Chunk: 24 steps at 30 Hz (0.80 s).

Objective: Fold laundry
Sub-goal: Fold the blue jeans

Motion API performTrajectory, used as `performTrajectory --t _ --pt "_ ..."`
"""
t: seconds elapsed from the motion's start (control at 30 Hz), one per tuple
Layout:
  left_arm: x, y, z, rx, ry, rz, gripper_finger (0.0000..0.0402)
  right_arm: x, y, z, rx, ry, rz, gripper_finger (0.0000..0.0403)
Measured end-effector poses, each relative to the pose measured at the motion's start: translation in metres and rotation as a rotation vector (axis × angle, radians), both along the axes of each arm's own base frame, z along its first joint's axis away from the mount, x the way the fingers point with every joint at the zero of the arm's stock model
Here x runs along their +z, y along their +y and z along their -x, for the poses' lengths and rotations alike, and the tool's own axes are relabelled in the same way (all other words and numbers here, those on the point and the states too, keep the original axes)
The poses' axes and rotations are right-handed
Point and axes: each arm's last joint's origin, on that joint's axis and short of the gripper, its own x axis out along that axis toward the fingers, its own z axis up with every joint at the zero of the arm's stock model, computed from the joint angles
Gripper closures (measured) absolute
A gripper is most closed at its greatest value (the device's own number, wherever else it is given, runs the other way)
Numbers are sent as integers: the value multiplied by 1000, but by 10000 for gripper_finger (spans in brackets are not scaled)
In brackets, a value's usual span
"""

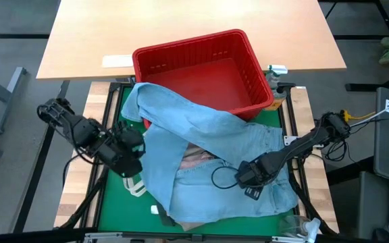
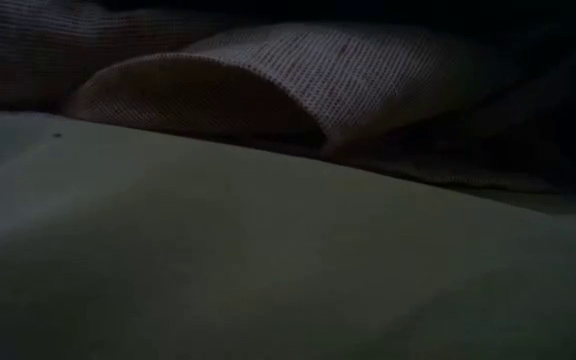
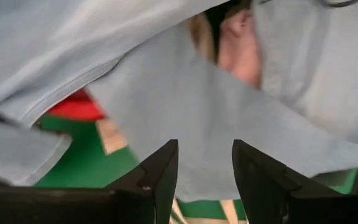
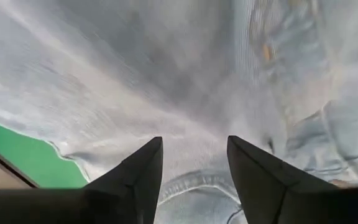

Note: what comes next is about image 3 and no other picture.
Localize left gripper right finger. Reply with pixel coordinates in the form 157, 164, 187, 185
231, 139, 358, 224

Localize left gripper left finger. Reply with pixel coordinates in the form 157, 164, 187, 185
0, 139, 179, 224

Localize light blue garment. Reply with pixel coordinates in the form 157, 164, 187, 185
0, 0, 358, 203

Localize red plastic laundry basket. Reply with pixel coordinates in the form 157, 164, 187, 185
47, 88, 107, 122

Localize green table mat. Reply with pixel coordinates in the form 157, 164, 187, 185
34, 114, 358, 220

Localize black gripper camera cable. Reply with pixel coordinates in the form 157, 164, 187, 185
318, 0, 358, 9

